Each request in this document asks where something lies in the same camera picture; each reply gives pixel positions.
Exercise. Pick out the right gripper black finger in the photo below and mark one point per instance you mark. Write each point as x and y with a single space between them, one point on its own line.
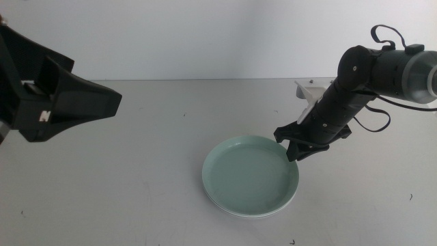
294 152
310 150

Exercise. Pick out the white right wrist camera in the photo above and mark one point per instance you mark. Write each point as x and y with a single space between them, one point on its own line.
312 94

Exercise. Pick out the white shallow bowl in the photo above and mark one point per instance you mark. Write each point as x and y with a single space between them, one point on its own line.
252 216

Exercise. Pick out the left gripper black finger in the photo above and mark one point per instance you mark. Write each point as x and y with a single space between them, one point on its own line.
30 51
78 102

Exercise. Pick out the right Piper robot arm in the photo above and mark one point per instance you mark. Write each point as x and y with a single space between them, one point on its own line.
392 75

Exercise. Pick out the pale green shallow bowl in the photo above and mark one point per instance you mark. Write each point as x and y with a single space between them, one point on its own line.
249 177

